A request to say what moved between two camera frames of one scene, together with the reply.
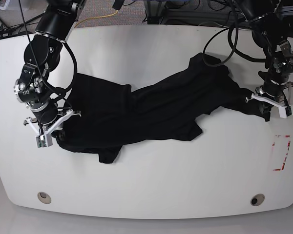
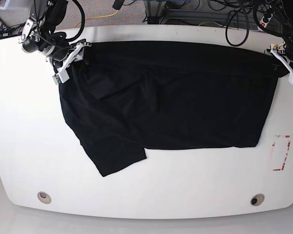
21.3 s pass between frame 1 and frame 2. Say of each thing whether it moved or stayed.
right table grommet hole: stayed
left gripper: moved
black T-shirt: moved
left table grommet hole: stayed
